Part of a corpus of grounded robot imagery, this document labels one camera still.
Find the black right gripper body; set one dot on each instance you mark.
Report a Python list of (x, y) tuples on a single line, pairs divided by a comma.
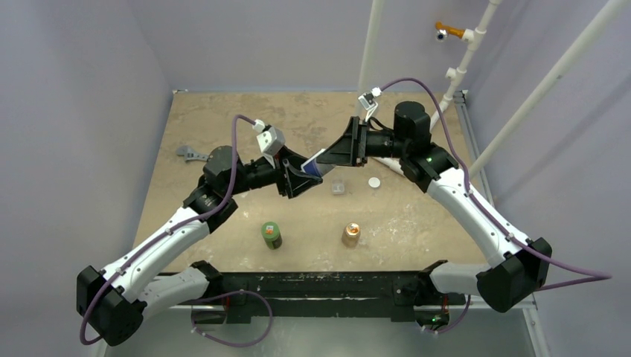
[(362, 143)]

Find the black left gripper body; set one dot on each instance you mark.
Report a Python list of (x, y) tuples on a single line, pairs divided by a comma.
[(262, 173)]

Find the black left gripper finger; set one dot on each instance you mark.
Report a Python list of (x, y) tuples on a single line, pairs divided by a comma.
[(295, 182), (294, 159)]

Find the white capped dark pill bottle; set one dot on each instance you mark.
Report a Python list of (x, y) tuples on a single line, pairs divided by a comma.
[(313, 168)]

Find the clear plastic pill organizer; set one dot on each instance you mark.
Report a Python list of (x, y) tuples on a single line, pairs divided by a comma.
[(338, 187)]

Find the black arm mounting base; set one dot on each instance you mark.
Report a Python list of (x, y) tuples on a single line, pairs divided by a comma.
[(400, 296)]

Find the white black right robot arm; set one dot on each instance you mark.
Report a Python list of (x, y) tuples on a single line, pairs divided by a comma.
[(516, 265)]

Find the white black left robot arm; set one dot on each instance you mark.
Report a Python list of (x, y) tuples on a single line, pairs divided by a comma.
[(115, 300)]

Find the green pill bottle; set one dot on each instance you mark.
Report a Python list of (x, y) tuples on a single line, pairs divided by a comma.
[(271, 235)]

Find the amber pill bottle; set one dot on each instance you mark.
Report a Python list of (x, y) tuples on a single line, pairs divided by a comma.
[(351, 234)]

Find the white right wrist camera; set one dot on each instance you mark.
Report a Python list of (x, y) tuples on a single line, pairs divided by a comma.
[(368, 101)]

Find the red handled adjustable wrench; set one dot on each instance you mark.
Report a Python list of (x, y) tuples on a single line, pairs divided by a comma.
[(189, 154)]

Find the white PVC pipe frame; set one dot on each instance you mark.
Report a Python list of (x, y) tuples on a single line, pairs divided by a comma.
[(549, 81)]

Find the aluminium extrusion frame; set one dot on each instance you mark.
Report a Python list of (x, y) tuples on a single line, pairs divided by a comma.
[(115, 300)]

